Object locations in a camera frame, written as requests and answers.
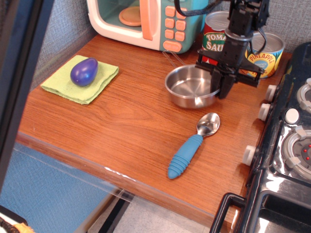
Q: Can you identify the tomato sauce can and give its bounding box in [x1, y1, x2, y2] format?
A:
[202, 11, 230, 53]

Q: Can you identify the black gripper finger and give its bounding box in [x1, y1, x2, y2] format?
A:
[210, 69, 223, 93]
[218, 74, 236, 99]

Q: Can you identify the purple toy eggplant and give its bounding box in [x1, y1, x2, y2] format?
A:
[70, 58, 98, 87]

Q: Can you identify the pineapple slices can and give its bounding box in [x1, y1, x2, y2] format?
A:
[245, 32, 285, 78]

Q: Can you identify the white stove knob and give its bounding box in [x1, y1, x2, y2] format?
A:
[258, 103, 271, 121]
[242, 145, 256, 166]
[265, 85, 277, 102]

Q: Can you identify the green folded cloth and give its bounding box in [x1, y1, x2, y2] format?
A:
[41, 55, 119, 104]

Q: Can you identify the white stove knob lower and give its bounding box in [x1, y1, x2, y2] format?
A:
[242, 145, 256, 166]

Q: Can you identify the blue handled metal spoon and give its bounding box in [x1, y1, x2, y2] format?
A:
[168, 113, 221, 179]

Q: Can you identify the white stove knob upper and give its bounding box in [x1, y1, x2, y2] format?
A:
[265, 85, 277, 102]

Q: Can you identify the white stove knob middle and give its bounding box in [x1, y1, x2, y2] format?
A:
[258, 103, 271, 121]

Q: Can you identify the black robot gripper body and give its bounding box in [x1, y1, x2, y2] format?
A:
[195, 33, 263, 87]

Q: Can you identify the white round stove button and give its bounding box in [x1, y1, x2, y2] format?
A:
[285, 108, 299, 124]

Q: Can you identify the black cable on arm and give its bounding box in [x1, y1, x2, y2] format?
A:
[173, 0, 268, 55]

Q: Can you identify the black toy stove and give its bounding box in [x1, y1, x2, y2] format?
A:
[210, 42, 311, 233]

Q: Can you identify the toy microwave teal and orange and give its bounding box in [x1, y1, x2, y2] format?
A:
[86, 0, 206, 53]

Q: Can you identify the stainless steel saucepan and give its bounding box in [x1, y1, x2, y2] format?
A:
[162, 50, 220, 109]

